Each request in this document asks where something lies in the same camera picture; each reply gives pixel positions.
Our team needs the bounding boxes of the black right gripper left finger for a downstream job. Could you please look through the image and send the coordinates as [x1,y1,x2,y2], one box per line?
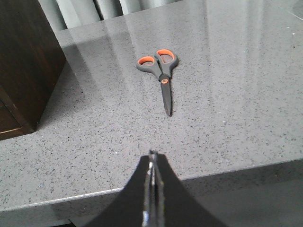
[86,151,156,227]

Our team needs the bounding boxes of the white curtain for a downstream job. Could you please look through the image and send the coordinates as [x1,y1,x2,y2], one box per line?
[39,0,175,32]

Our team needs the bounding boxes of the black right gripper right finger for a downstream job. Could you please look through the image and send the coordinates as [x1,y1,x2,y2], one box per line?
[151,153,227,227]

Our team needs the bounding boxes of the grey orange scissors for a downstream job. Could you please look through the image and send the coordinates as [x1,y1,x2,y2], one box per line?
[136,49,179,116]

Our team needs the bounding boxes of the dark wooden drawer cabinet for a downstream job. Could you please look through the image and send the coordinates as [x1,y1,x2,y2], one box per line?
[0,0,66,140]

